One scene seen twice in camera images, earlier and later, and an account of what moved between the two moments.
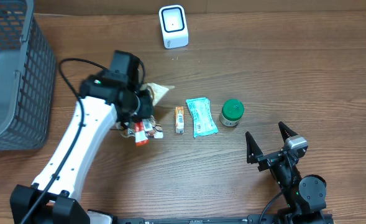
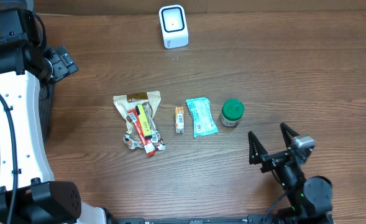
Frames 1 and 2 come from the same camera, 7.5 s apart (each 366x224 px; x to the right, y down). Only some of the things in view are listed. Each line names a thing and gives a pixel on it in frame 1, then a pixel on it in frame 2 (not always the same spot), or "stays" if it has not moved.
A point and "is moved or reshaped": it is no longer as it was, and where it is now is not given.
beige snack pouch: (158, 90) → (150, 101)
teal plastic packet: (203, 122) stays
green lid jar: (232, 111) stays
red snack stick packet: (140, 137) is moved or reshaped
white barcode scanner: (173, 26) stays
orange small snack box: (179, 120) stays
